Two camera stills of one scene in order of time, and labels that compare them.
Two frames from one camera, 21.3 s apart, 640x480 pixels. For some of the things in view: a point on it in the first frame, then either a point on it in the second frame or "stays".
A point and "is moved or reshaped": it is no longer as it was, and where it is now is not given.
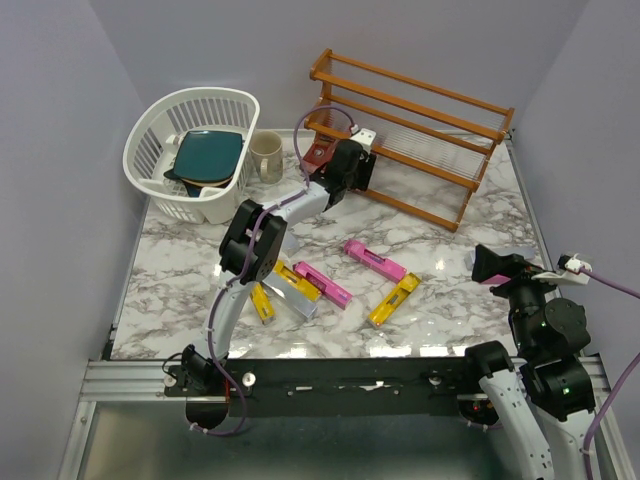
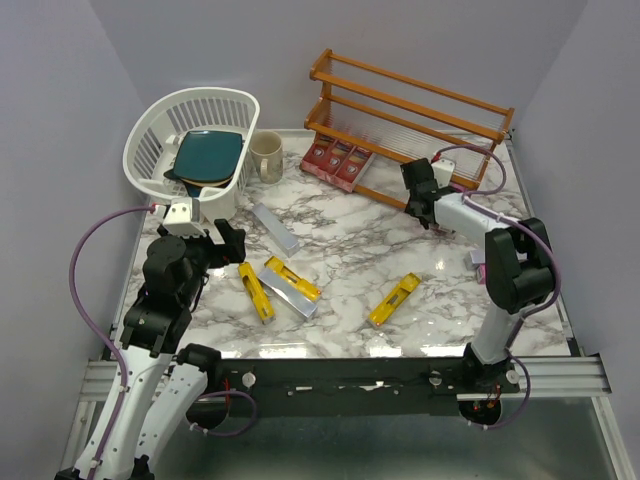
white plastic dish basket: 151,138 stays
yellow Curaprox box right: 400,292 stays
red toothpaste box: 319,152 stays
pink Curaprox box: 331,291 is moved or reshaped
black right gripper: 488,262 to 406,207
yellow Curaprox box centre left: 296,281 stays
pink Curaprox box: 375,260 to 453,211
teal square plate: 206,155 stays
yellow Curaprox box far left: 263,304 stays
